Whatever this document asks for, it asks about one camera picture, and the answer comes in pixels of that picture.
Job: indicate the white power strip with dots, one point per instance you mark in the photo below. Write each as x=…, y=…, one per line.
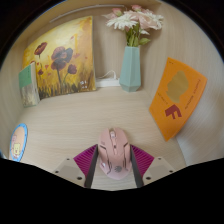
x=106, y=81

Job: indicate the pink computer mouse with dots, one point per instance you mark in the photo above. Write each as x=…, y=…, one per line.
x=114, y=153

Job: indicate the teal faceted vase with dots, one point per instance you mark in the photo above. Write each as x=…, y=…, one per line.
x=130, y=71

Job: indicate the round blue-rimmed cartoon mouse pad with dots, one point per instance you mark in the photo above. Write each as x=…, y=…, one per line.
x=18, y=143

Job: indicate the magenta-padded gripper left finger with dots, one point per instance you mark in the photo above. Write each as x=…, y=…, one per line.
x=85, y=160

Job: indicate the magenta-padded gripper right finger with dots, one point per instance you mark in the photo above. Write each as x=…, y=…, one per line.
x=142, y=160

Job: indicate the pink and white flower bouquet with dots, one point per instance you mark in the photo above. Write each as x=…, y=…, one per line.
x=133, y=20

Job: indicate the yellow poppy flower painting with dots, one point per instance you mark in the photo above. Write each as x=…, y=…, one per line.
x=63, y=56

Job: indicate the white light bar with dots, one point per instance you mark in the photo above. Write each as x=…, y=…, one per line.
x=83, y=11

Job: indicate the orange book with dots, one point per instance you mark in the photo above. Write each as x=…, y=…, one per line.
x=176, y=100

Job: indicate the green covered book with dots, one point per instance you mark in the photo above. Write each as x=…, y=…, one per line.
x=29, y=86

